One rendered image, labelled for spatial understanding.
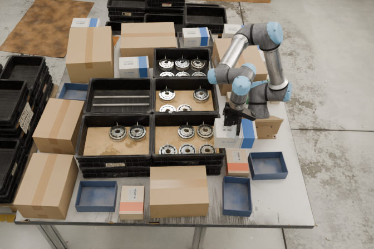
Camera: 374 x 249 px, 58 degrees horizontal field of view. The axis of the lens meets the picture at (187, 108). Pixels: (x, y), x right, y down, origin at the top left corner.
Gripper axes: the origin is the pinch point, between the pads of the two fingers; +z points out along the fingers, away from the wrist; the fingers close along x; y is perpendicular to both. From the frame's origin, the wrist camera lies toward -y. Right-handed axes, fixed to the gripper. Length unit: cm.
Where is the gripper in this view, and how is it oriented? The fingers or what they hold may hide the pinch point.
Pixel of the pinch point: (235, 131)
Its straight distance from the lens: 172.4
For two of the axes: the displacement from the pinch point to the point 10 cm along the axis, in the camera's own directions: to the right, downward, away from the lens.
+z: -0.4, 6.5, 7.6
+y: -10.0, -0.2, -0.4
